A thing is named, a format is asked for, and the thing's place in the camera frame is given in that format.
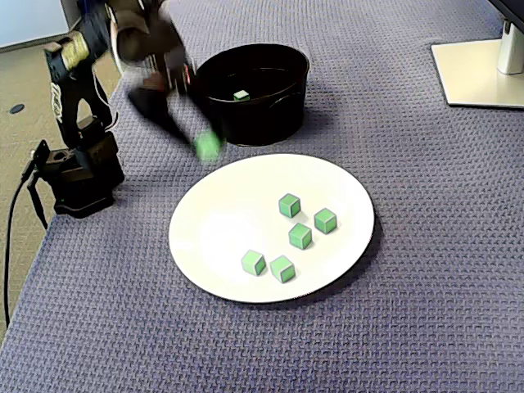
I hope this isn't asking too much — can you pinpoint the black round container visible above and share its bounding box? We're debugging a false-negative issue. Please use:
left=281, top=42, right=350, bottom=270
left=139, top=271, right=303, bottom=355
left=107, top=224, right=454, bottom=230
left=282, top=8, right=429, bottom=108
left=192, top=43, right=311, bottom=147

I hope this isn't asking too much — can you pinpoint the white round plate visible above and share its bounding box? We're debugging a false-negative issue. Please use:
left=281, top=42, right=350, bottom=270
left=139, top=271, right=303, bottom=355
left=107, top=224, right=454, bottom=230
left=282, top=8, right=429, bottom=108
left=168, top=152, right=377, bottom=305

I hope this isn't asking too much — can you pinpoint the black monitor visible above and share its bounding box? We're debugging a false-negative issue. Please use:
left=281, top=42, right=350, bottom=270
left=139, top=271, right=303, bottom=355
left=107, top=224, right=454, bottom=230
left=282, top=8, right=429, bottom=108
left=486, top=0, right=524, bottom=24

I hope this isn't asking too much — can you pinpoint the blue woven table mat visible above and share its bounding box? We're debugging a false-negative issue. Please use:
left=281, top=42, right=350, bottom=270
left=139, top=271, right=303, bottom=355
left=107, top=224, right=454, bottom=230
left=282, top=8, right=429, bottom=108
left=0, top=0, right=524, bottom=393

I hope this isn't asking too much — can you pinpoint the silver monitor stand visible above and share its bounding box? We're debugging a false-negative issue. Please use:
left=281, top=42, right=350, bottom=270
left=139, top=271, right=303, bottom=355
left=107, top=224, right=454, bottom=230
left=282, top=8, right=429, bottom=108
left=430, top=18, right=524, bottom=110

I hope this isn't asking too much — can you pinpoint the black cable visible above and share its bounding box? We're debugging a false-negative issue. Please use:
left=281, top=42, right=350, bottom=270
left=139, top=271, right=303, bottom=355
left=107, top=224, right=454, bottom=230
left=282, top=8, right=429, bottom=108
left=25, top=175, right=49, bottom=230
left=2, top=161, right=38, bottom=329

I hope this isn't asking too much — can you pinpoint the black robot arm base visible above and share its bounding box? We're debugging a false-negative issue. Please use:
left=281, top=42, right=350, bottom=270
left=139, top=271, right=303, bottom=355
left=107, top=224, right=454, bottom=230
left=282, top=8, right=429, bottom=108
left=26, top=138, right=126, bottom=219

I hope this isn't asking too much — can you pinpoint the blue bin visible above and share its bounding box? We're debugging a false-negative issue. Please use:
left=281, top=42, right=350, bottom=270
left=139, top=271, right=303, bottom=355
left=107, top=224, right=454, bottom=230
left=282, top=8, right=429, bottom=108
left=77, top=0, right=107, bottom=17

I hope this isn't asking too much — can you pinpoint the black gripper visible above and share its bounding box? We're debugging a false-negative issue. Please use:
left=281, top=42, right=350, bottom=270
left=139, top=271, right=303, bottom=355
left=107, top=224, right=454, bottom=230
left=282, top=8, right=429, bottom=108
left=127, top=47, right=226, bottom=149

